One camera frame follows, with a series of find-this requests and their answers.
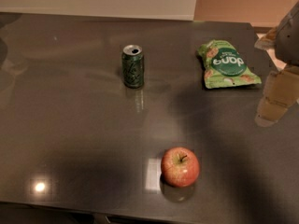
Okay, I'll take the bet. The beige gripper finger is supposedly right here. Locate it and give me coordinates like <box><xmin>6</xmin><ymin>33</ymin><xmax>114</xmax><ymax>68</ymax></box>
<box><xmin>254</xmin><ymin>27</ymin><xmax>278</xmax><ymax>50</ymax></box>
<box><xmin>255</xmin><ymin>66</ymin><xmax>299</xmax><ymax>127</ymax></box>

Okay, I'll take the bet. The red apple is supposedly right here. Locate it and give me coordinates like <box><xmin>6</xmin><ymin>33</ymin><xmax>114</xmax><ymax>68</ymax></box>
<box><xmin>161</xmin><ymin>147</ymin><xmax>200</xmax><ymax>188</ymax></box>

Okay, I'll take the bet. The green soda can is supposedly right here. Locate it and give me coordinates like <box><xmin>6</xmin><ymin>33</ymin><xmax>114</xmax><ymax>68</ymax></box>
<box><xmin>121</xmin><ymin>45</ymin><xmax>144</xmax><ymax>89</ymax></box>

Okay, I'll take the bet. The green snack bag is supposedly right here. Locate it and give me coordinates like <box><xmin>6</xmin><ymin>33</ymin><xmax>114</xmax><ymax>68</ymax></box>
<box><xmin>197</xmin><ymin>40</ymin><xmax>262</xmax><ymax>89</ymax></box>

